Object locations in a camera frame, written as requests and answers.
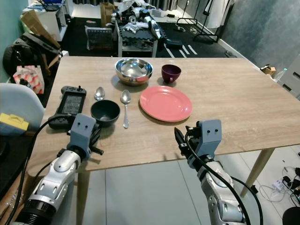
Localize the pink plate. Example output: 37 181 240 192
139 86 193 123

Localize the black foam mat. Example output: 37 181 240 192
0 135 36 197

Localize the brown cardboard sheet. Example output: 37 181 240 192
21 9 61 47

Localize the white chair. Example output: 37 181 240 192
0 83 46 132

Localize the black handheld controller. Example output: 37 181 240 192
49 85 87 129

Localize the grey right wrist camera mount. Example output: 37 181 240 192
198 120 223 158

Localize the black metal clothes rack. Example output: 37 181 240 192
174 0 223 43

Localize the dark grey bowl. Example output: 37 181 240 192
90 99 121 128

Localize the large steel spoon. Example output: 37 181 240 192
120 89 132 129

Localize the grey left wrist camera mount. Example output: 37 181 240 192
69 113 97 150

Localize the red white patterned bag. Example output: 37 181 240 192
13 66 46 94

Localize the steel bowl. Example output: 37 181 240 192
115 58 153 86

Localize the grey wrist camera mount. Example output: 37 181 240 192
69 113 97 150
198 120 223 158

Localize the dark purple cup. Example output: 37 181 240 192
161 64 182 84

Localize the white black lying robot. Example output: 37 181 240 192
112 0 165 46

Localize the white cabinet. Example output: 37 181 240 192
26 0 71 43

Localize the black workbench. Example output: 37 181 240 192
115 22 165 58

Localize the small cardboard box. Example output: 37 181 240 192
261 65 276 77

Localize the black round object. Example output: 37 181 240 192
281 206 300 225

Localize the wooden table leg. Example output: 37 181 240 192
75 171 91 225
240 149 276 197

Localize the white hanging garment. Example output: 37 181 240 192
197 0 233 29

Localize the white grey appliance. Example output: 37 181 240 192
274 68 300 101

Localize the black backpack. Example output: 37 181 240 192
2 37 61 83

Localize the small steel spoon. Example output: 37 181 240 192
94 87 106 102

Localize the white floor cable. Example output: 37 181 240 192
260 183 286 200

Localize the yellow box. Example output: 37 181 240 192
0 112 30 137

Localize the black plastic crate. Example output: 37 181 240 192
85 26 114 51

